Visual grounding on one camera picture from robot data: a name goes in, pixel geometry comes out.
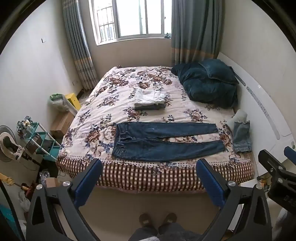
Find teal shelf rack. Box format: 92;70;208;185
17;116;62;162

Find person's right shoe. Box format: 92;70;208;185
159;213;177;229

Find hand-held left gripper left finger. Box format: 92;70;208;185
26;159;103;241

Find dark blue jeans pants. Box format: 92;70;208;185
111;122;232;162

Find dark teal pillow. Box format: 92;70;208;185
198;59;240;84

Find pale grey cloth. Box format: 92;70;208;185
228;109;248;127

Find small cardboard box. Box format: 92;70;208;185
45;177;61;189

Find grey-blue striped curtain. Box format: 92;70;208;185
62;0;99;90
171;0;224;67

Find person's shoe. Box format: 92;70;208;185
159;213;177;229
139;213;152;232

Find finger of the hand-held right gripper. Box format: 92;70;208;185
258;149;296;183
284;146;296;164

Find person's right forearm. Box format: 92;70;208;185
276;207;296;235

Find large cardboard box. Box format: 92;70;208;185
50;112;74;138

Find folded white pants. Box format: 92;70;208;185
134;89;166;105

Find person's left shoe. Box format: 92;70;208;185
139;213;152;232

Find green plastic bag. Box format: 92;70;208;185
48;93;70;113

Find window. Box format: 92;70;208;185
89;0;173;46

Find floral blanket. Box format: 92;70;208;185
56;65;255;192

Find white bed headboard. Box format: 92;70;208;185
217;52;293;139

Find standing fan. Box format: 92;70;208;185
0;125;25;163

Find yellow box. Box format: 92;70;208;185
65;93;82;111

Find light blue jeans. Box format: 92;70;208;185
232;121;252;153

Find person's legs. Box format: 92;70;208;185
128;222;204;241

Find folded grey pants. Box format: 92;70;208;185
134;103;166;111

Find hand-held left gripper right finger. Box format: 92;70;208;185
196;159;272;241

